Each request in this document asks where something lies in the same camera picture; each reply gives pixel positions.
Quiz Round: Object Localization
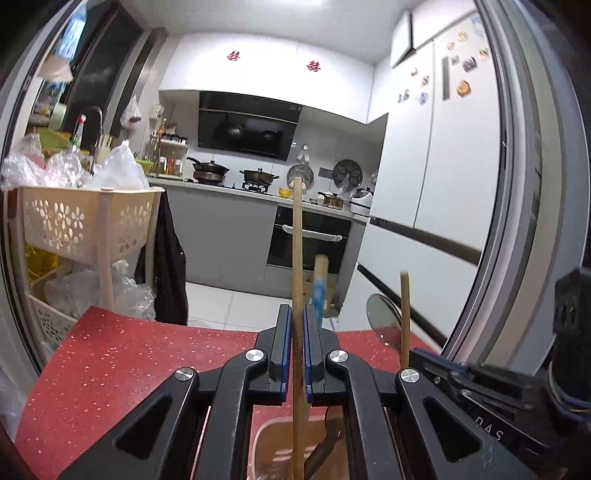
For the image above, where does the black handle steel spoon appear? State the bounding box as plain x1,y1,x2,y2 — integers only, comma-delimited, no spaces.
366,294,402,350

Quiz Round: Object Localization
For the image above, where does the built-in black oven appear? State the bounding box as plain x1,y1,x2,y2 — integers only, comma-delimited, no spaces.
267,206,352,275

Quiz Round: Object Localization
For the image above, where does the black wok on stove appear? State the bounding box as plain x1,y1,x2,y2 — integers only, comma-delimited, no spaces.
187,157,229,185

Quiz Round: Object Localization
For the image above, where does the beige plastic storage cart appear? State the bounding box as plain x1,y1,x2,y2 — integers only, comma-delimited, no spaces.
16,186,163,360

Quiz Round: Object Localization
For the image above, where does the black kitchen faucet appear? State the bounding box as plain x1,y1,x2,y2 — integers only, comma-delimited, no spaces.
81,106,103,152

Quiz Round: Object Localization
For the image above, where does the cardboard box on floor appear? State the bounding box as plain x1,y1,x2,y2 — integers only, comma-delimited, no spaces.
303,275,339,318

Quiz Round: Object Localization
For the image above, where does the black range hood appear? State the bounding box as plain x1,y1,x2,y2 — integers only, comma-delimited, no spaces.
197,91,303,161

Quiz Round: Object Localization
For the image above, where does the white refrigerator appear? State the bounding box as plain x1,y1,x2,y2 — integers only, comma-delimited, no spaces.
338,11,501,350

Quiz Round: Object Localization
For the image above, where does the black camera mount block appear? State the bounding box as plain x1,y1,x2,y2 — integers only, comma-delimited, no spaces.
552,267,590,391

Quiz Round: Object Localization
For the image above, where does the plain wooden chopstick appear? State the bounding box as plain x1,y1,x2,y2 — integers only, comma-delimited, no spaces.
293,177,307,480

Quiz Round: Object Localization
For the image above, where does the black garment hanging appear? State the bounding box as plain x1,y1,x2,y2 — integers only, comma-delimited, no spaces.
151,192,188,326

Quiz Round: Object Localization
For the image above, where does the brown pot on stove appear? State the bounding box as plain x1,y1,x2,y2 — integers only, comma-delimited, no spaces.
240,168,279,193

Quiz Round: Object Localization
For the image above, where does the blue patterned wooden chopstick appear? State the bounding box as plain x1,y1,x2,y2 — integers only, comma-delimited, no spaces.
311,254,329,328

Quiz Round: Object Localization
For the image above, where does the beige utensil holder caddy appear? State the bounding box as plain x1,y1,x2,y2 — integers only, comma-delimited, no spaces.
249,415,349,479

